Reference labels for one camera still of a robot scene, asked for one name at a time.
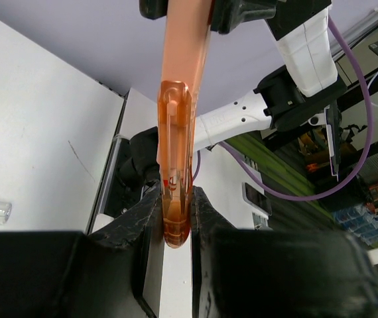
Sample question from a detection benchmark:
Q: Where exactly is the grey monitor on stand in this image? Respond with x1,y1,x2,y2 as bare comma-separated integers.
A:
324,101,341,180

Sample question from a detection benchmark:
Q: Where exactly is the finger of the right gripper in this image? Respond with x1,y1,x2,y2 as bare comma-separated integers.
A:
210,0,278,35
139,0,168,19

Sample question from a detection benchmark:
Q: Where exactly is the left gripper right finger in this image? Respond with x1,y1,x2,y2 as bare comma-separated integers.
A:
191,187,378,317

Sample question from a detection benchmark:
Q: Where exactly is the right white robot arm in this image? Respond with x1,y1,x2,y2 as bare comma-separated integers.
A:
139,1,345,156

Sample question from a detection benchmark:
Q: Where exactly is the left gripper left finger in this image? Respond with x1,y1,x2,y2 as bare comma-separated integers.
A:
0,187,162,317

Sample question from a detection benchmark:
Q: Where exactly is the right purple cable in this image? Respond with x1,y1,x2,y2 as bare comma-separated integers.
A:
192,15,374,201

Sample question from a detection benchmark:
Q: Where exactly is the smartphone on side table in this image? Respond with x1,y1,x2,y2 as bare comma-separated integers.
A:
242,183,272,217

